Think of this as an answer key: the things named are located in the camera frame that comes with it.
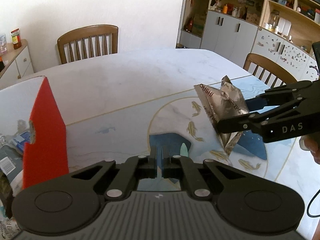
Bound wooden chair far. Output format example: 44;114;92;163
57;24;119;64

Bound person's right hand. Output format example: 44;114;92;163
299;135;320;164

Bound red and white cardboard box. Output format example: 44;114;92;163
0;76;70;238

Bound white side cabinet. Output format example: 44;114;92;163
0;39;34;89

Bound dark blue tissue pack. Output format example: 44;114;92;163
0;145;23;182

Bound red lidded sauce jar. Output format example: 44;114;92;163
11;28;22;49

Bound wooden chair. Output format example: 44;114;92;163
243;53;297;88
57;24;119;64

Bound mint green pen pouch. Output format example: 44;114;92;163
180;143;189;157

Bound brown crumpled paper bag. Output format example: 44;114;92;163
0;171;14;218

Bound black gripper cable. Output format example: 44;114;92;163
305;189;320;218

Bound silver foil snack bag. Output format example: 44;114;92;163
194;76;249;154

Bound wooden chair right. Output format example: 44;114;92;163
243;53;297;88

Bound wooden shelf cabinet unit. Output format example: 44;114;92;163
177;0;319;80

